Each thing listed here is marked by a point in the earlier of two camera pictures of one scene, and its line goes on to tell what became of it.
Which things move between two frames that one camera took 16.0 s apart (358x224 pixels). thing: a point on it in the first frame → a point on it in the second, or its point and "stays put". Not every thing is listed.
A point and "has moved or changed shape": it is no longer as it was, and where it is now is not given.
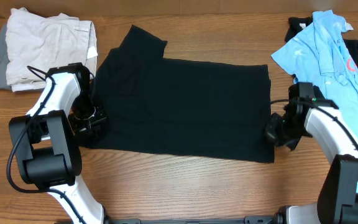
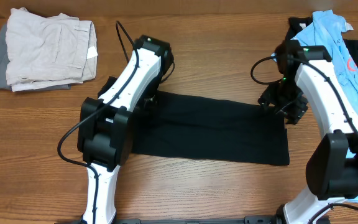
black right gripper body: (288, 132) → (285, 96)
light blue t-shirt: (322, 56) stays put
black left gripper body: (87, 116) → (151, 99)
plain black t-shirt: (187, 108) has moved or changed shape
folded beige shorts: (41, 43) stays put
